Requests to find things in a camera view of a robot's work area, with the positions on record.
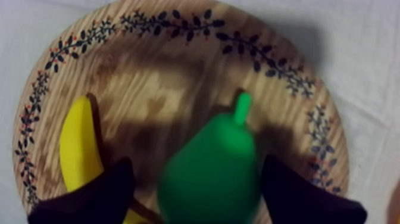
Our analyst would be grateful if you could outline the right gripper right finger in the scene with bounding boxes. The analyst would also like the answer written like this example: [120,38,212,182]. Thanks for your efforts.
[261,154,368,224]

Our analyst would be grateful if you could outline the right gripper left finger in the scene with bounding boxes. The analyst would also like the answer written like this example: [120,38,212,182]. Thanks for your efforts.
[27,156,136,224]

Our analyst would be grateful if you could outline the green toy pear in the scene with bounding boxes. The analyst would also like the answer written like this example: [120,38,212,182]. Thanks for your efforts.
[156,92,263,224]

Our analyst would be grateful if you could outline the round wooden board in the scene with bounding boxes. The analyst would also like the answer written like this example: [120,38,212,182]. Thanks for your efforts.
[11,0,350,224]

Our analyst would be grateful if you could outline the yellow toy banana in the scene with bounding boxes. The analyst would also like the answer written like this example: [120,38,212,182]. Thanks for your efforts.
[59,95,148,224]

